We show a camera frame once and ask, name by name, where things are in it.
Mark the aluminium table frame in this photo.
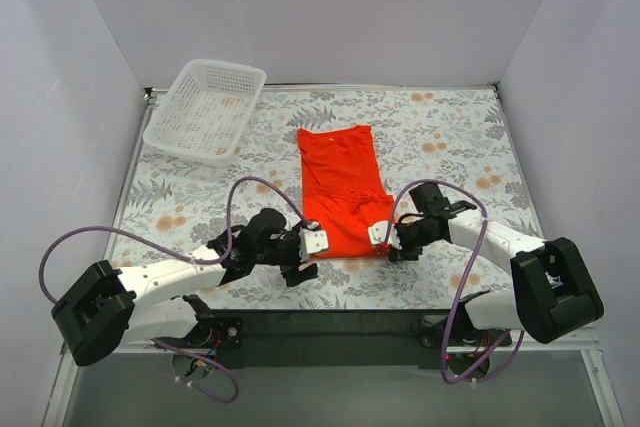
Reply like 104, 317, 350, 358
39, 84, 626, 427

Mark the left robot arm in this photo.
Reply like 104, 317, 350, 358
51, 208, 329, 367

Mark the orange t shirt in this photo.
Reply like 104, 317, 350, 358
297, 125, 394, 259

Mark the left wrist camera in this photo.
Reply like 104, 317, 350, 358
299, 221, 330, 262

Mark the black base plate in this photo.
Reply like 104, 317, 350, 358
199, 309, 514, 371

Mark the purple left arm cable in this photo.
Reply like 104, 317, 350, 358
38, 176, 321, 404

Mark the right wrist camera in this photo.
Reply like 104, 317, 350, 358
367, 220, 393, 252

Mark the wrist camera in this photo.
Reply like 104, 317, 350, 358
299, 221, 330, 262
367, 220, 393, 252

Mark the floral patterned table mat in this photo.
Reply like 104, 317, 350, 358
109, 88, 541, 310

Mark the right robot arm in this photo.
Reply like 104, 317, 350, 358
383, 180, 604, 345

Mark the white plastic basket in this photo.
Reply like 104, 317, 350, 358
143, 59, 266, 167

